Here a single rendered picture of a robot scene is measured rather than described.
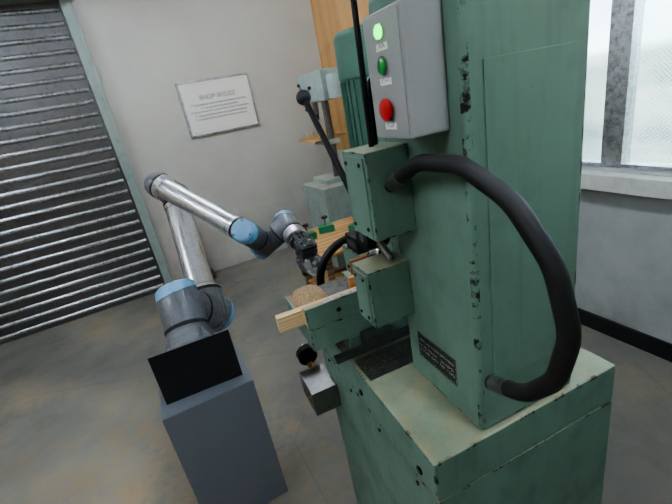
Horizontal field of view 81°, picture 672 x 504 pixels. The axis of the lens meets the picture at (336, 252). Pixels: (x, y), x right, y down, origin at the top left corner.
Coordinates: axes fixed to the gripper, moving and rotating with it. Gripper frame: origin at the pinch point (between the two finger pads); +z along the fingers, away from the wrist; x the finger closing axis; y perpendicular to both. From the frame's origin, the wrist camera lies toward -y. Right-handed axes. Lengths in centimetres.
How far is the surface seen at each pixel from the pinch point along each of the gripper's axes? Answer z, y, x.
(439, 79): 53, 80, -1
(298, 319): 35.4, 24.1, -18.9
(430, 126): 55, 75, -3
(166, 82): -277, -4, -20
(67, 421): -66, -111, -130
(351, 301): 38.2, 26.8, -6.2
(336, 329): 40.2, 21.4, -11.3
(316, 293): 28.6, 23.1, -11.5
